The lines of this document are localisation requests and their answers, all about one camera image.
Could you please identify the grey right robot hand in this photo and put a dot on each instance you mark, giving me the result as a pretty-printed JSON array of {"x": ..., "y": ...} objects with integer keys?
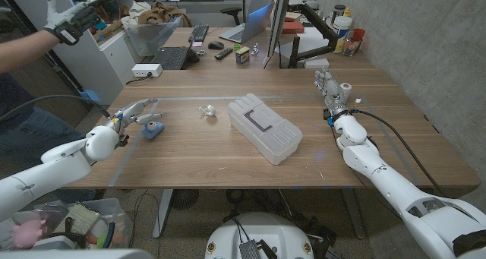
[{"x": 332, "y": 93}]

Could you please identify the person's gloved right hand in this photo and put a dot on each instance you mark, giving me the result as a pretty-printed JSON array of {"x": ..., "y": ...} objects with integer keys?
[{"x": 70, "y": 23}]

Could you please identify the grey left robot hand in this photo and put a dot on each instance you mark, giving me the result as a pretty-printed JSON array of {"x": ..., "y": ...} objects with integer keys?
[{"x": 131, "y": 112}]

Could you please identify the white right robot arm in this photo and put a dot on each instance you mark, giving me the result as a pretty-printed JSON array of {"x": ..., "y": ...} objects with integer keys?
[{"x": 379, "y": 171}]

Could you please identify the person's right forearm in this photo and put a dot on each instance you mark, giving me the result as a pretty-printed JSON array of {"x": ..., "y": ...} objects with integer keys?
[{"x": 21, "y": 50}]

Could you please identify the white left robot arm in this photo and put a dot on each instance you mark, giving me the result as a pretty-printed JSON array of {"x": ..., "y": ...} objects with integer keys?
[{"x": 57, "y": 168}]

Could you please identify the translucent plastic clamshell container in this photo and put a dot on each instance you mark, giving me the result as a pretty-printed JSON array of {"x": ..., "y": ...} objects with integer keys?
[{"x": 266, "y": 137}]

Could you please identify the white thread spool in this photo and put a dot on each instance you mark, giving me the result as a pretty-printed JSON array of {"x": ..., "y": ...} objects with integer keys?
[{"x": 346, "y": 90}]

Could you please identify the flat white box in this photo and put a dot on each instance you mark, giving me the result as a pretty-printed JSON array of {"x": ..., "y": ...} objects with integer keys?
[{"x": 316, "y": 63}]

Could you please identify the cardboard box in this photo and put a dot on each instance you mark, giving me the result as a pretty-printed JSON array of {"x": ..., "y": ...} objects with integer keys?
[{"x": 110, "y": 30}]

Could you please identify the white power strip box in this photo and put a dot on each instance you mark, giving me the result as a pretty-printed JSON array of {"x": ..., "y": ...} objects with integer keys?
[{"x": 146, "y": 70}]

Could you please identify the white cabinet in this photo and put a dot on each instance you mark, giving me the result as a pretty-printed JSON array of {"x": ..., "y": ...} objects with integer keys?
[{"x": 102, "y": 65}]

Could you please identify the white cloth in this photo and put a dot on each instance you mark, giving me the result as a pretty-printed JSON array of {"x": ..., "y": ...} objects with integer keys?
[{"x": 133, "y": 14}]

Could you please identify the red cup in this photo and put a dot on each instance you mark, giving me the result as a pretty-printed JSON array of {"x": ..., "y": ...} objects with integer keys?
[{"x": 358, "y": 35}]

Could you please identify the large black keyboard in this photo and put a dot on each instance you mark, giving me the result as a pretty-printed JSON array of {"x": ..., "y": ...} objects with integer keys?
[{"x": 171, "y": 57}]

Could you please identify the white plastic tub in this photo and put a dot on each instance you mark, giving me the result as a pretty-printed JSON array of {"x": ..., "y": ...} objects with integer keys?
[{"x": 343, "y": 26}]

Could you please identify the clear plastic storage bin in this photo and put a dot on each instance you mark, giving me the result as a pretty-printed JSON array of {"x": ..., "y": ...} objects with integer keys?
[{"x": 152, "y": 38}]

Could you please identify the small white crumpled object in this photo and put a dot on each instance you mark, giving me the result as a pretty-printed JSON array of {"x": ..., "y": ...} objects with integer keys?
[{"x": 209, "y": 110}]

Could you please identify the dark lidded jar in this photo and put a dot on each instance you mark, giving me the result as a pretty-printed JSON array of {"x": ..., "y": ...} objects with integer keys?
[{"x": 338, "y": 12}]

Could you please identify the yellow bottle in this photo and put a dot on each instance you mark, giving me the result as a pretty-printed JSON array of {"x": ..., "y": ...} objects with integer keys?
[{"x": 346, "y": 12}]

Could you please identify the small silver figurine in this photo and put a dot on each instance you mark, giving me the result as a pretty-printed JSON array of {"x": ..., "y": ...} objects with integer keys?
[{"x": 254, "y": 49}]

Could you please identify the grey computer monitor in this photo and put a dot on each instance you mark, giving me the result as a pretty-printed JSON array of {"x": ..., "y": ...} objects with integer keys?
[{"x": 279, "y": 19}]

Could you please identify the brown cloth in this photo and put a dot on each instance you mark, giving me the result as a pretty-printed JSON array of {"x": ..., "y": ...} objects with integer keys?
[{"x": 163, "y": 12}]

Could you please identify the purple sticky note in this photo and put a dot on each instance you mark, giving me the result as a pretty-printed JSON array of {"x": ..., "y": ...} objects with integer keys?
[{"x": 196, "y": 43}]

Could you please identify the small yellow printed tin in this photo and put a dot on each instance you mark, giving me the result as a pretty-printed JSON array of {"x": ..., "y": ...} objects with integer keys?
[{"x": 243, "y": 55}]

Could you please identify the black round fan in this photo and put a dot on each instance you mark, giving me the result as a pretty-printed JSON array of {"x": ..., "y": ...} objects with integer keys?
[{"x": 184, "y": 199}]

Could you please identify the slim black keyboard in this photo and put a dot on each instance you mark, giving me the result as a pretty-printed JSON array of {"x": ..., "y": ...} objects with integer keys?
[{"x": 198, "y": 33}]

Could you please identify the silver laptop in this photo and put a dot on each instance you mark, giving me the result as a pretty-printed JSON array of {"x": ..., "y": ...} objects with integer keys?
[{"x": 250, "y": 27}]

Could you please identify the clear floor bin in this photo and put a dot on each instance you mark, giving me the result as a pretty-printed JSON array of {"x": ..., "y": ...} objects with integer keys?
[{"x": 117, "y": 217}]

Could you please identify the grey table leg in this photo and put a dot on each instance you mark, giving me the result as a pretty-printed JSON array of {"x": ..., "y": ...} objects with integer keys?
[
  {"x": 353, "y": 213},
  {"x": 162, "y": 213}
]

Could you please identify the black computer mouse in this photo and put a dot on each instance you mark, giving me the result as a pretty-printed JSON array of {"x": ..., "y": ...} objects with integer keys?
[{"x": 215, "y": 45}]

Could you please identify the black remote control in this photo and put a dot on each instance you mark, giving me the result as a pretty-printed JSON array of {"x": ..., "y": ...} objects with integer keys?
[{"x": 223, "y": 53}]

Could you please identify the person's dark clothed body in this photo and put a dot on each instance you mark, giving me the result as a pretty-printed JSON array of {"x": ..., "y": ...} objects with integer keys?
[{"x": 23, "y": 133}]

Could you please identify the black office chair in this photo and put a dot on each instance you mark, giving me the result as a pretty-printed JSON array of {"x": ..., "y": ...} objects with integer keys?
[{"x": 232, "y": 12}]

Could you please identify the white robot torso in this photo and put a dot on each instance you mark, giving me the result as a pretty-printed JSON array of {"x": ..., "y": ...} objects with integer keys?
[{"x": 262, "y": 228}]

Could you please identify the pink soft toy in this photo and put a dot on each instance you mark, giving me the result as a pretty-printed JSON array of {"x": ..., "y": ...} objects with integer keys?
[{"x": 28, "y": 234}]

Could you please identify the blue toy camera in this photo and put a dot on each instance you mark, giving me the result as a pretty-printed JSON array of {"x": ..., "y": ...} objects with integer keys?
[{"x": 152, "y": 130}]

